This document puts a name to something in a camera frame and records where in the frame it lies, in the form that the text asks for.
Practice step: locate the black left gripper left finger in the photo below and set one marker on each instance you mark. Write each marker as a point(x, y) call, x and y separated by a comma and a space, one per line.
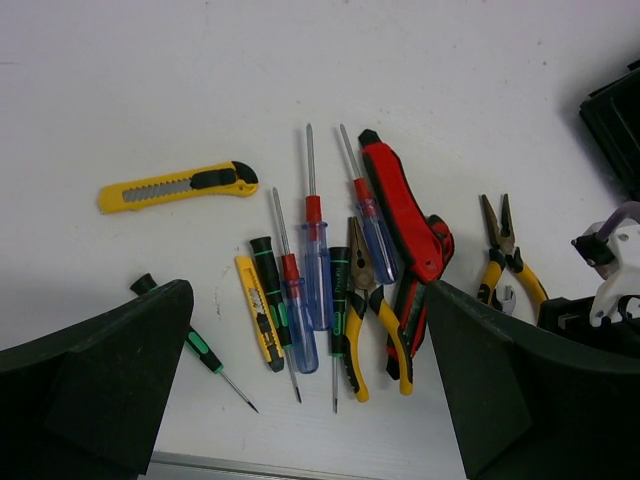
point(87, 401)

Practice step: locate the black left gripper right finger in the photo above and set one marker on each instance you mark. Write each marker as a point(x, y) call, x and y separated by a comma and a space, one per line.
point(528, 403)

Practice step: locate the large silver open-end wrench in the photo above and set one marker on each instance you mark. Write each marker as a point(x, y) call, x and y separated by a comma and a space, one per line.
point(507, 302)

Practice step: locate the yellow needle-nose pliers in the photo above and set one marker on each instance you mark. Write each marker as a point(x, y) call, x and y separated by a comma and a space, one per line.
point(504, 253)

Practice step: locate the yellow combination pliers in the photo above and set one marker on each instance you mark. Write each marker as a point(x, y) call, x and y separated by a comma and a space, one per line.
point(365, 294)

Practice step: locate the red black utility knife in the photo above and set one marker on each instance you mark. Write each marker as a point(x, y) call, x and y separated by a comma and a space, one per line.
point(425, 242)

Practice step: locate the blue red screwdriver large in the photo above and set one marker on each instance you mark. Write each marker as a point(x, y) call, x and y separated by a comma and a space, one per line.
point(317, 263)

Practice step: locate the large yellow utility knife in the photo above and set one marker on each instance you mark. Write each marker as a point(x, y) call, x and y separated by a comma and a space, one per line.
point(232, 178)

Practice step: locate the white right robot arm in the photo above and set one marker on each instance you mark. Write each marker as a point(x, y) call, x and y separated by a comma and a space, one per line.
point(611, 248)

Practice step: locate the black green precision screwdriver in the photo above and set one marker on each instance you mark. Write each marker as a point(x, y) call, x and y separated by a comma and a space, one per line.
point(194, 341)

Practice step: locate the small yellow utility knife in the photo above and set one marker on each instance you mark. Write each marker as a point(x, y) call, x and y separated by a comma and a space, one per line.
point(266, 334)

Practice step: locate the Pro'sKit black green screwdriver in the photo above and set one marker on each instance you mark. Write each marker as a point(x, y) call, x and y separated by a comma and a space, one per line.
point(339, 265)

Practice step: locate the black compartment tray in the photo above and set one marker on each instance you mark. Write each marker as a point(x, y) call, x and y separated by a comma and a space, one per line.
point(611, 114)

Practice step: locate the aluminium rail frame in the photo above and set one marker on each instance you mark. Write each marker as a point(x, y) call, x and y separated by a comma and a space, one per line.
point(164, 465)

